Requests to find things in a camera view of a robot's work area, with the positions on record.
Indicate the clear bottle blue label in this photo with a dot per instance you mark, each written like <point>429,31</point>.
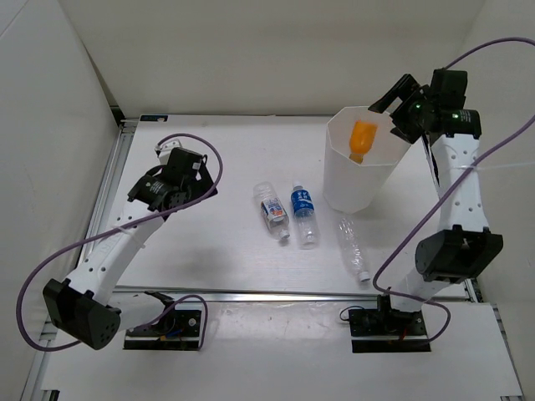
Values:
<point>305,216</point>

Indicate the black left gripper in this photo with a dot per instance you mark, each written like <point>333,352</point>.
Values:
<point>203,184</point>

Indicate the blue corner label left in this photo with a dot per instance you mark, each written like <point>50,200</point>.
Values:
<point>158,118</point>

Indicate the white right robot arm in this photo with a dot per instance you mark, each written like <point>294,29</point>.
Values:
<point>464,244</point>

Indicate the aluminium left table rail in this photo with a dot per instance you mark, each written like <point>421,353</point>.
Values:
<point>111,178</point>

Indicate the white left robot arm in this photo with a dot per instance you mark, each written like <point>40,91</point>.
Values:
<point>82,304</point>

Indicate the clear crushed unlabelled bottle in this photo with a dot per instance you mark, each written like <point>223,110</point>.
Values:
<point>351,250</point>

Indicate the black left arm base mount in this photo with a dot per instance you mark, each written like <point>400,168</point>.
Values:
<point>181,328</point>

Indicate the orange bottle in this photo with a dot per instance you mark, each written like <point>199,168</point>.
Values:
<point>361,140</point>

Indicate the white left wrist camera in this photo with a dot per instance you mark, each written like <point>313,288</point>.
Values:
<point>163,150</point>

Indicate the aluminium front table rail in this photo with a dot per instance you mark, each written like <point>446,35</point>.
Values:
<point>253,296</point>

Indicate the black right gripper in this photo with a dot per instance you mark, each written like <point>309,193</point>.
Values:
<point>405,131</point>

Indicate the white octagonal bin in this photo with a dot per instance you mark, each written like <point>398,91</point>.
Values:
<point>348,186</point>

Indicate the aluminium table rail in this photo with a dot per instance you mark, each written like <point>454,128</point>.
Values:
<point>253,296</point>
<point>111,178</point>

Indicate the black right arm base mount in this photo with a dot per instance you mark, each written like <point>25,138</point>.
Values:
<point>385,330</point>

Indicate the clear bottle orange-blue label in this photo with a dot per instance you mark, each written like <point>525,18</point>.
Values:
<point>272,211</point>

